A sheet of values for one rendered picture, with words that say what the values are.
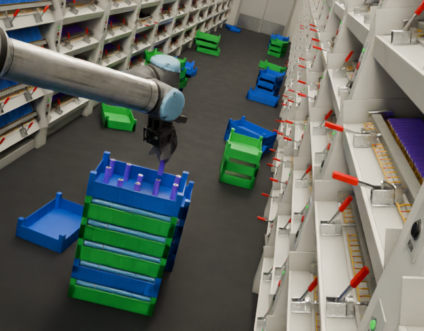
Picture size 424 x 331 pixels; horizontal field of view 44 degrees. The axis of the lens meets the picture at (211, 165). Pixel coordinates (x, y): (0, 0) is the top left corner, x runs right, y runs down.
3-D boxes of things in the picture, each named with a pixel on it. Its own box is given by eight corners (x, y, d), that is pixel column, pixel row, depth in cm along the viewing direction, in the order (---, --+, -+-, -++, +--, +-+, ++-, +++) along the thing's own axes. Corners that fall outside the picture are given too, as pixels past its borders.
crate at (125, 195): (85, 195, 167) (89, 172, 164) (100, 171, 186) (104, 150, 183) (177, 218, 168) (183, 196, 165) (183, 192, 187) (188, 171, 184)
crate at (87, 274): (70, 278, 179) (73, 258, 176) (86, 247, 197) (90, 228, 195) (156, 298, 180) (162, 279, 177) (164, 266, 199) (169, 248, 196)
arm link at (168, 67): (141, 56, 156) (167, 48, 162) (141, 93, 163) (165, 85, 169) (162, 67, 151) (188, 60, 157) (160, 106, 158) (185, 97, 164)
